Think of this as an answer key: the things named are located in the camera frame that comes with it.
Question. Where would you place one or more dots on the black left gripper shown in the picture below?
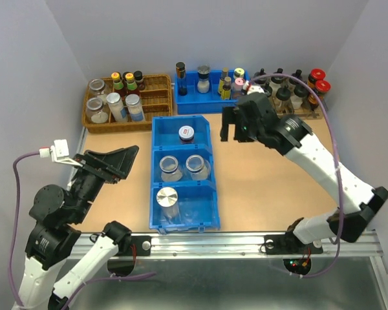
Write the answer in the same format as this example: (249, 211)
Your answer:
(115, 164)

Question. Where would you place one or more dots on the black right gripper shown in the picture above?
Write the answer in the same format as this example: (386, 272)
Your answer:
(233, 115)

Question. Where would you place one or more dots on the red-white-lid chili jar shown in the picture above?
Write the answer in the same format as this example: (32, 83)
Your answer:
(186, 134)

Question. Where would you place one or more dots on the round open-top glass jar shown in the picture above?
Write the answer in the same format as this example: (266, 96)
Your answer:
(170, 169)

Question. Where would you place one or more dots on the tall silver-lid glass jar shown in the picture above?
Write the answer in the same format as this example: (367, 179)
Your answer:
(167, 199)

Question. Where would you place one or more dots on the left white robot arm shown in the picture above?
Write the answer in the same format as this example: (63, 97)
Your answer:
(55, 211)

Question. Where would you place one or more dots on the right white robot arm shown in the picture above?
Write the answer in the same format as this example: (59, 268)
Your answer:
(358, 202)

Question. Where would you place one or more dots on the yellow-label bottle front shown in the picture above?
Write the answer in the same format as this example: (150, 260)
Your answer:
(226, 88)

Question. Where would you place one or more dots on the yellow-label bottle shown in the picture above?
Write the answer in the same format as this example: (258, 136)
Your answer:
(224, 74)
(226, 88)

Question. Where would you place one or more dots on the pink-lid jar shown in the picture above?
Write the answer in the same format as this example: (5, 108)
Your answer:
(237, 88)

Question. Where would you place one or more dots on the blue plastic tray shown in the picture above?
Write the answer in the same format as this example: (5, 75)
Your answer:
(195, 102)

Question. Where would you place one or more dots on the silver-top salt shaker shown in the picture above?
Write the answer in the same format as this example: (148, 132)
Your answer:
(203, 84)

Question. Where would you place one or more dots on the green-lid jar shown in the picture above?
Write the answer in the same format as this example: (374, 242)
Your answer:
(238, 73)

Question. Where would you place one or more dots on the yellow-label bottle back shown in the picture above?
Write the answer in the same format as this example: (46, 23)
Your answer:
(224, 74)

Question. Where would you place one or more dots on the black-cap dispenser bottle front left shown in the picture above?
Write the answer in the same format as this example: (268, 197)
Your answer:
(267, 89)

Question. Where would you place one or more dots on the tall silver-lid salt jar right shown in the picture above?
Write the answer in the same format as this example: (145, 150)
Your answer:
(134, 106)

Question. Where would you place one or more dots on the tall silver-lid salt jar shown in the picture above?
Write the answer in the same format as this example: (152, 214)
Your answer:
(117, 107)
(134, 106)

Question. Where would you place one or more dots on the round glass jar in basket front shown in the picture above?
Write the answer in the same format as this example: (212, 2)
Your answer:
(96, 111)

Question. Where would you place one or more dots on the black-cap dispenser bottle back left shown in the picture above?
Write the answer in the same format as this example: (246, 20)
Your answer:
(260, 73)

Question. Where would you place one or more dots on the brown wicker basket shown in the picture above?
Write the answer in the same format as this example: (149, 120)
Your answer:
(156, 101)

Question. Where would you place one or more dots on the black-cap dispenser bottle front middle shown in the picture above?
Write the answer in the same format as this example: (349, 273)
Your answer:
(282, 97)

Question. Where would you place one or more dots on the tall silver-lid salt jar left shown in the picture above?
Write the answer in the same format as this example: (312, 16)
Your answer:
(117, 107)

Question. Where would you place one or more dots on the clear acrylic bottle rack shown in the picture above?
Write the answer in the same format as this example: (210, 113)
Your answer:
(277, 82)

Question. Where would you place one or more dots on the tall black-cap grinder bottle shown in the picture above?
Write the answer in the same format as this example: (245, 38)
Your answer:
(181, 78)

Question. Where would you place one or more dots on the blue three-compartment plastic bin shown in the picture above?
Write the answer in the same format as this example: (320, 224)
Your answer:
(198, 203)

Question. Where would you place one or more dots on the black-cap dispenser bottle front right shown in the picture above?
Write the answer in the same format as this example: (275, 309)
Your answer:
(298, 96)

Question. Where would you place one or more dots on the yellow-cap green-label sauce bottle right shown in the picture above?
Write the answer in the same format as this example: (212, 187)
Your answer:
(132, 87)

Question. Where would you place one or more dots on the yellow-cap green-label sauce bottle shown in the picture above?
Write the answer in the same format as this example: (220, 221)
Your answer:
(118, 84)
(132, 87)

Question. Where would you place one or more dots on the yellow-cap green-label sauce bottle left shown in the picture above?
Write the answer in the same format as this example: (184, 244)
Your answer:
(118, 84)

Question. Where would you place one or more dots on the round glass jar in basket back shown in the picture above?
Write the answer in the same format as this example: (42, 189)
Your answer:
(98, 88)

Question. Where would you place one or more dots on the black-cap dispenser bottle back right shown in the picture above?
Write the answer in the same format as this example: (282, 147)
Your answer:
(297, 75)

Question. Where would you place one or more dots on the dark-cap brown sauce bottle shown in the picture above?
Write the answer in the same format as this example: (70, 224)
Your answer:
(139, 78)

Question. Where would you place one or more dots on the red-lid sauce jar back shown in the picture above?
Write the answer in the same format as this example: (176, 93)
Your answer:
(315, 75)

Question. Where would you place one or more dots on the red-lid sauce jar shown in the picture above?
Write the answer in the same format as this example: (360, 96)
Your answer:
(321, 88)
(315, 75)

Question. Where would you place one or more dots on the red-lid sauce jar front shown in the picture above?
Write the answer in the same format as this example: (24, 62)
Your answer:
(321, 88)

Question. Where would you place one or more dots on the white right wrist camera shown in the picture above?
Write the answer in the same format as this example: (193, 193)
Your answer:
(250, 88)

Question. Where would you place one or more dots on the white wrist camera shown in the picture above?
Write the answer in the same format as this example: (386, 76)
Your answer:
(250, 88)
(58, 152)

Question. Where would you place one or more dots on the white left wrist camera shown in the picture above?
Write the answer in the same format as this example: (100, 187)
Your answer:
(58, 152)

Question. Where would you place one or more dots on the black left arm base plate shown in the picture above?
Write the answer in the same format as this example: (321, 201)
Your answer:
(135, 245)

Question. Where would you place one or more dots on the aluminium table edge rail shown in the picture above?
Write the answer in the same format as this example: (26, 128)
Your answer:
(217, 245)

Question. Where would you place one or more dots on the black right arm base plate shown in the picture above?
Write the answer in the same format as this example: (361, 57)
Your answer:
(287, 243)

